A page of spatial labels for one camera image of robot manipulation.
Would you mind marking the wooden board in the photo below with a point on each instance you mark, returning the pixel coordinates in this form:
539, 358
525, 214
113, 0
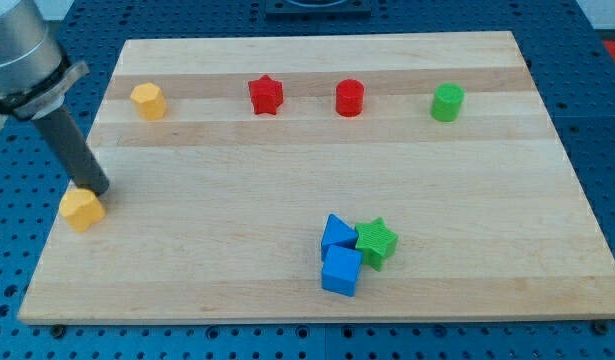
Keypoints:
215, 214

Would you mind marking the green star block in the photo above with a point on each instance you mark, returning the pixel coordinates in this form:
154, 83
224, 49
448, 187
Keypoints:
376, 242

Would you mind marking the green cylinder block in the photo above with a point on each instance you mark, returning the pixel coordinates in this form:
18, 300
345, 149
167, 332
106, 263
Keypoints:
447, 102

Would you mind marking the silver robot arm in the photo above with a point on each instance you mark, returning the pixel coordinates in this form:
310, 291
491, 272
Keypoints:
35, 75

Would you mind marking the red cylinder block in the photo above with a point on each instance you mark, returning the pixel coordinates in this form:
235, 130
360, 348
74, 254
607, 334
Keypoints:
349, 97

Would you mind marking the yellow heart block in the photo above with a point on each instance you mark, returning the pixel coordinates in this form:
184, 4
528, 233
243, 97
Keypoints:
81, 208

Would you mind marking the blue triangle block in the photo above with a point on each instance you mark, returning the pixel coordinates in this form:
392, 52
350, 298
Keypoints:
337, 233

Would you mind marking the blue cube block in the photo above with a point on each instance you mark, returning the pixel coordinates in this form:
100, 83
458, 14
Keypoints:
341, 269

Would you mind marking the red star block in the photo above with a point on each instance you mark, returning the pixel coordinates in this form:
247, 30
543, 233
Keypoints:
266, 95

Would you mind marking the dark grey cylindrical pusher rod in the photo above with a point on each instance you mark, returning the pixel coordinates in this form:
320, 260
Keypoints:
67, 142

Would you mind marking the dark blue base mount plate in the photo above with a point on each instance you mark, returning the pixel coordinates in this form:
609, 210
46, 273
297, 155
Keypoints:
287, 8

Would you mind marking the yellow hexagon block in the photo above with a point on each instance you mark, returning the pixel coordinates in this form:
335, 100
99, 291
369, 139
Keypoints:
149, 101

